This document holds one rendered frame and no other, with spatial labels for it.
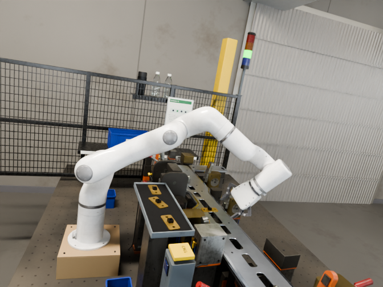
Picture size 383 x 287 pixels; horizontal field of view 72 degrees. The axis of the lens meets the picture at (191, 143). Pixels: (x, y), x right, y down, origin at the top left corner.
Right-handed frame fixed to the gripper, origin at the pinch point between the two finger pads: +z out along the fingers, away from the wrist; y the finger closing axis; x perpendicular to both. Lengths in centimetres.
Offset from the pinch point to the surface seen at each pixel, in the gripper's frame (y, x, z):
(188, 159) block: 58, -54, 29
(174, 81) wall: 193, -134, 30
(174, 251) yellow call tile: -13, 51, 0
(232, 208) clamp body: 3.1, -22.5, 7.3
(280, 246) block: -24.3, -2.1, -10.3
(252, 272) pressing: -26.9, 16.3, -1.9
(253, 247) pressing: -19.8, 2.7, -1.6
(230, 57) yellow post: 119, -79, -40
